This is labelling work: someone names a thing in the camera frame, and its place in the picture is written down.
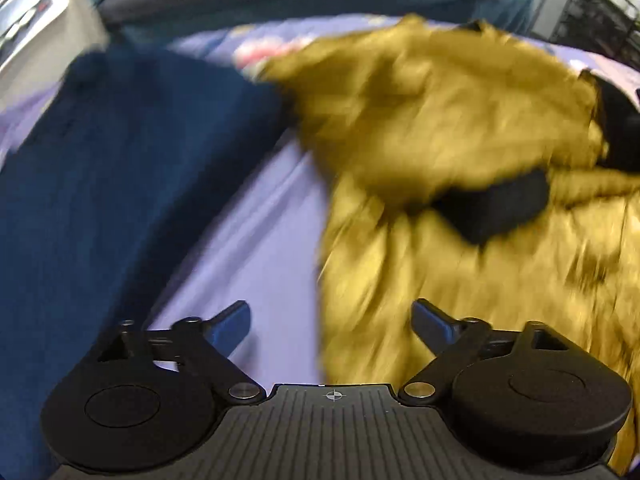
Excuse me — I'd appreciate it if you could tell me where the purple floral bed sheet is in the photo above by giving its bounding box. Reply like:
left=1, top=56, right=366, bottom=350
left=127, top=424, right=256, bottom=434
left=0, top=15, right=640, bottom=391

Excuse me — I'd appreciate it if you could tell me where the black storage rack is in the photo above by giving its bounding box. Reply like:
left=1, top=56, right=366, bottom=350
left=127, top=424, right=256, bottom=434
left=550, top=0, right=640, bottom=68

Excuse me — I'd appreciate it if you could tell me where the mustard yellow jacket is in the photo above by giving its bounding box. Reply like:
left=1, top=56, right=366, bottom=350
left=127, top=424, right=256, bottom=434
left=257, top=14, right=640, bottom=478

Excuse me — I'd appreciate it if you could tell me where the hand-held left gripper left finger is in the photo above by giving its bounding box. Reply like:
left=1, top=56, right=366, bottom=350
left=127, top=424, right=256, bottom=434
left=97, top=300, right=266, bottom=403

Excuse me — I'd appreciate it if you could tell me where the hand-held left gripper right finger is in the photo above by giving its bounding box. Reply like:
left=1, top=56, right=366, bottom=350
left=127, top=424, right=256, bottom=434
left=397, top=298, right=571, bottom=401

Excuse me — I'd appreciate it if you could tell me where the navy blue cloth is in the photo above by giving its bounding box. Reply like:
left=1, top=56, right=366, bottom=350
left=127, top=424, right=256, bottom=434
left=0, top=42, right=293, bottom=480

